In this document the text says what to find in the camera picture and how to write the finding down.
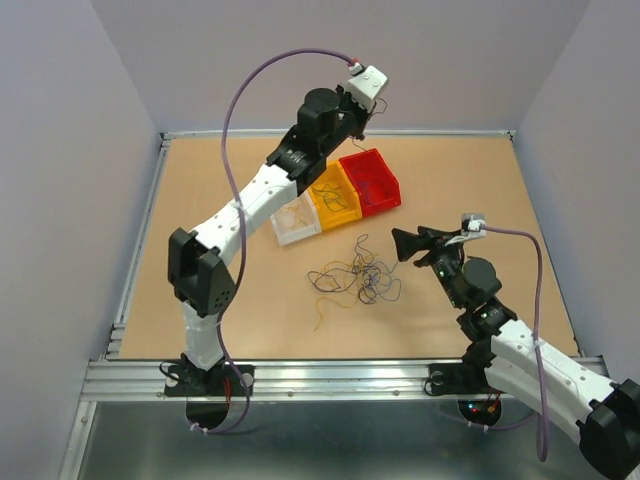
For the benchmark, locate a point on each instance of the white plastic bin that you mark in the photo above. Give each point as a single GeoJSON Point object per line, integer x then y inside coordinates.
{"type": "Point", "coordinates": [296, 221]}

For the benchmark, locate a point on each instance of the yellow plastic bin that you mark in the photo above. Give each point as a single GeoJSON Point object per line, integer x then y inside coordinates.
{"type": "Point", "coordinates": [335, 198]}

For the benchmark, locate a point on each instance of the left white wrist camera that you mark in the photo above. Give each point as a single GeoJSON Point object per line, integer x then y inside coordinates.
{"type": "Point", "coordinates": [366, 85]}

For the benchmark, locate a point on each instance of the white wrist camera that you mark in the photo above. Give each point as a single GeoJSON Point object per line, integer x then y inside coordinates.
{"type": "Point", "coordinates": [472, 228]}
{"type": "Point", "coordinates": [366, 85]}

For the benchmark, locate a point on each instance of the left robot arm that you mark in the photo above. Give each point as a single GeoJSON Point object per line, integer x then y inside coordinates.
{"type": "Point", "coordinates": [198, 259]}

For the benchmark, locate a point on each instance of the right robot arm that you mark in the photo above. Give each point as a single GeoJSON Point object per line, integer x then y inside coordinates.
{"type": "Point", "coordinates": [599, 414]}

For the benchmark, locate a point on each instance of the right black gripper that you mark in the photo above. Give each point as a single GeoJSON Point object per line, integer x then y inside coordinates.
{"type": "Point", "coordinates": [407, 243]}

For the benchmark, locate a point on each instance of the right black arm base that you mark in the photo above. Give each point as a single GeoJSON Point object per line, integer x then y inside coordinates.
{"type": "Point", "coordinates": [457, 378]}

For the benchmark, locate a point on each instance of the red plastic bin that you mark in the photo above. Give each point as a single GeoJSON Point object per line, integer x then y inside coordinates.
{"type": "Point", "coordinates": [377, 186]}

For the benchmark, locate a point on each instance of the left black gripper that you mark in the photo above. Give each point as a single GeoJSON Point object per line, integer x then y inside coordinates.
{"type": "Point", "coordinates": [363, 113]}

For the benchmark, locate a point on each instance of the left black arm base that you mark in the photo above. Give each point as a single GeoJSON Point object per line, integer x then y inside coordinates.
{"type": "Point", "coordinates": [182, 381]}

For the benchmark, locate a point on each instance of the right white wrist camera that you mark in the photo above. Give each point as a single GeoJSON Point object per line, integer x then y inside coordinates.
{"type": "Point", "coordinates": [472, 228]}

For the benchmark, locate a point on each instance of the aluminium front rail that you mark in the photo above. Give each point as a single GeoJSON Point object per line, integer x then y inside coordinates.
{"type": "Point", "coordinates": [274, 381]}

